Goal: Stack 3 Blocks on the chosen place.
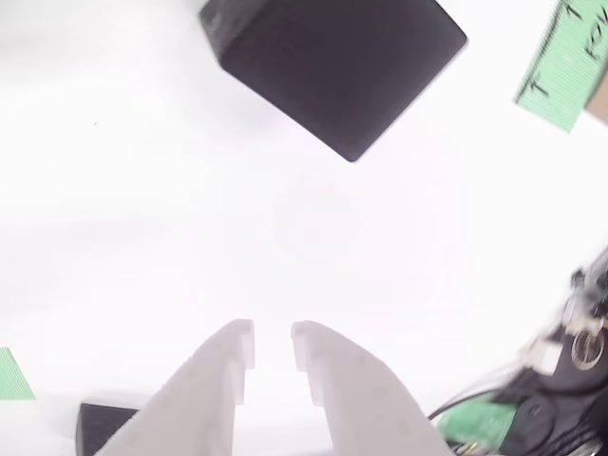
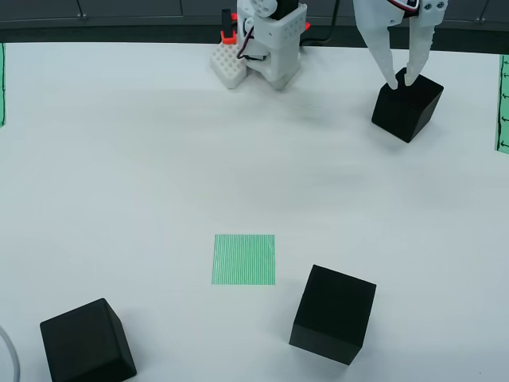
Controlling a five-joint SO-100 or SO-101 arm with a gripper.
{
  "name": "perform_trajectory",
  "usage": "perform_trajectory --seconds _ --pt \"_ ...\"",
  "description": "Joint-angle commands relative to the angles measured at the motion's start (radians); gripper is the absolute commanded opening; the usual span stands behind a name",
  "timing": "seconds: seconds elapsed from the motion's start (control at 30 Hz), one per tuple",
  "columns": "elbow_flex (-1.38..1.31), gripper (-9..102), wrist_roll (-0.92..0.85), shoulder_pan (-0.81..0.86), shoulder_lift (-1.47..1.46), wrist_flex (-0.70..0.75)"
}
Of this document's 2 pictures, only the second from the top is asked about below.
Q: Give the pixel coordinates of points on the green strip with black line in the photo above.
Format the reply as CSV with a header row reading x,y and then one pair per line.
x,y
503,103
2,79

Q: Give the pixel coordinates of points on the green striped square marker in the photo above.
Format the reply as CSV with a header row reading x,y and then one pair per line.
x,y
242,260

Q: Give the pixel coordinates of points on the black cube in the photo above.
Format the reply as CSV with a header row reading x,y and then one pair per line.
x,y
405,115
87,342
334,314

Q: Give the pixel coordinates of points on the grey cabinet fronts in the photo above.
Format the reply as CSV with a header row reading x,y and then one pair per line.
x,y
119,8

